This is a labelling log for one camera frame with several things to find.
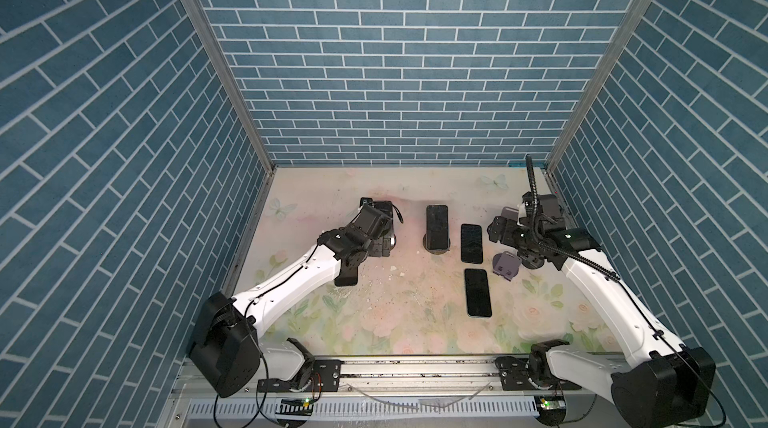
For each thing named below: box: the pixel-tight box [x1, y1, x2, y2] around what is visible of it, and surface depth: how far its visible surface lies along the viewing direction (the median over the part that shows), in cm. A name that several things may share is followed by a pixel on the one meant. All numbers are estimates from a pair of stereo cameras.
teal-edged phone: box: [426, 204, 449, 250], surface depth 93 cm
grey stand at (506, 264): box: [492, 251, 522, 282], surface depth 92 cm
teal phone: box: [464, 269, 492, 317], surface depth 90 cm
